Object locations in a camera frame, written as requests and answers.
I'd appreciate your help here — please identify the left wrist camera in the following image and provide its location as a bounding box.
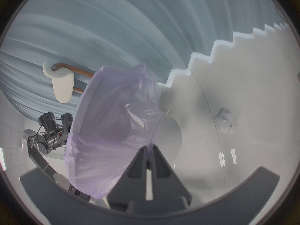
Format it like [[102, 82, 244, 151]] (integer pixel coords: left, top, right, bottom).
[[61, 112, 73, 129]]

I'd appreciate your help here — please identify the white trash bin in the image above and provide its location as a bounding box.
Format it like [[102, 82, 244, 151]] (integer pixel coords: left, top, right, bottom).
[[155, 102, 183, 166]]

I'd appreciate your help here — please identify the crumpled white paper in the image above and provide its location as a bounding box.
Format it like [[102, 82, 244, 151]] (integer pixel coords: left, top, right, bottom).
[[216, 108, 235, 133]]

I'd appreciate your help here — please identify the white cushioned wooden chair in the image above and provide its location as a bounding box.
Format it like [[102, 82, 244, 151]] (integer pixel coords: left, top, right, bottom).
[[42, 60, 95, 104]]

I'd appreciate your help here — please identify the blue-grey curtain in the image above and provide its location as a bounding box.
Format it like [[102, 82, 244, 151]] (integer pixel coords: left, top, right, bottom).
[[0, 0, 291, 117]]

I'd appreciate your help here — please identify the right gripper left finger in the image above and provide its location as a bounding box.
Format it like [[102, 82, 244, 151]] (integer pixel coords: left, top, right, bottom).
[[107, 146, 148, 210]]

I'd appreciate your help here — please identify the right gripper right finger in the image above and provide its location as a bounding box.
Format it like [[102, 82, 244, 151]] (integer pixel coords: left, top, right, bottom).
[[150, 144, 193, 208]]

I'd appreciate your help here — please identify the purple plastic bag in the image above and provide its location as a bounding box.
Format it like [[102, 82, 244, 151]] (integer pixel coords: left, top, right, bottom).
[[64, 63, 164, 200]]

